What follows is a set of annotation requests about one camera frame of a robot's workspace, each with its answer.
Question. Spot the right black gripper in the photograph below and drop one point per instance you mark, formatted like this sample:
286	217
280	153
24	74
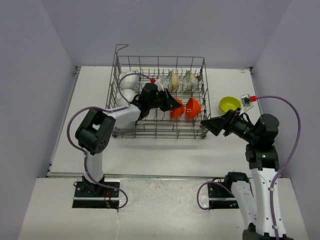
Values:
232	117

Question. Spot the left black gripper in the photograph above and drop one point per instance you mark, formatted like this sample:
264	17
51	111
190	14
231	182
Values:
169	102

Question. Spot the lime green bowl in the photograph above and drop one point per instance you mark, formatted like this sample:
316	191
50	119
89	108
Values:
229	100
225	108

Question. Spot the blue yellow patterned bowl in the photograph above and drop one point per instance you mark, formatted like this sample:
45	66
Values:
172	81

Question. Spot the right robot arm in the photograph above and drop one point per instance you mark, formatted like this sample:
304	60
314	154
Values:
260	209

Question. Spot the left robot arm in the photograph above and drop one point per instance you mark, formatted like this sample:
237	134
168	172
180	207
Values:
95	130

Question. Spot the orange flower patterned bowl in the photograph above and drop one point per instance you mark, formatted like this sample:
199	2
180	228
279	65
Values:
190	81

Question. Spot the white bowl back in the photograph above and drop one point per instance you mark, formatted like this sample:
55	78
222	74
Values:
130	81

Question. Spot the white bowl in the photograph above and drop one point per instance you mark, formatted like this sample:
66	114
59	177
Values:
130	81
127	94

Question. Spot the white bowl middle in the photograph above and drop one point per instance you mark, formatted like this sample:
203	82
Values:
127	94

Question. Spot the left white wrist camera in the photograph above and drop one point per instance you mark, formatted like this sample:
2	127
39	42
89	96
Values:
161	83

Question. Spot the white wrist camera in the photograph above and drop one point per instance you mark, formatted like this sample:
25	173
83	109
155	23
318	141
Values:
246	103
161	83

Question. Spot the grey wire dish rack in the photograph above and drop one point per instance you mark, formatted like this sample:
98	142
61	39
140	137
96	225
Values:
158	124

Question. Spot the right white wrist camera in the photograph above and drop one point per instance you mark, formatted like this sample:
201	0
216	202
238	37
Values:
246	103

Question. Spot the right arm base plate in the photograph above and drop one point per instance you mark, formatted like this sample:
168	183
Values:
219	198

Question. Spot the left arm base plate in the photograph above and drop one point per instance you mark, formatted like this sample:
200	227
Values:
90	196

